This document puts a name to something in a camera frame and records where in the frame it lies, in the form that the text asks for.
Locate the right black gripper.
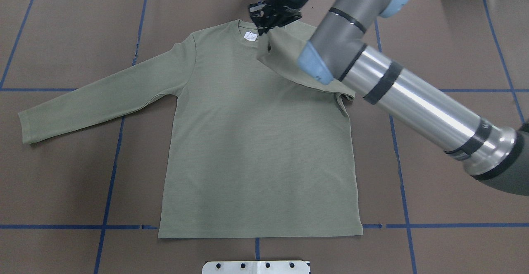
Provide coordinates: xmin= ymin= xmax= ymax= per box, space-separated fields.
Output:
xmin=248 ymin=0 xmax=302 ymax=36

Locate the white shirt hang tag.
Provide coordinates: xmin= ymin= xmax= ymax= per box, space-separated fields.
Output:
xmin=243 ymin=31 xmax=259 ymax=42

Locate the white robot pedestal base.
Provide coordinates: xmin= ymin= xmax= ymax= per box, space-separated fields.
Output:
xmin=202 ymin=260 xmax=312 ymax=274

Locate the olive green long-sleeve shirt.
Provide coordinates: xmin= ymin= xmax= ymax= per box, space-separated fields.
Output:
xmin=18 ymin=20 xmax=363 ymax=239

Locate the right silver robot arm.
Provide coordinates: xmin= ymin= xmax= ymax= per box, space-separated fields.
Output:
xmin=283 ymin=0 xmax=529 ymax=195

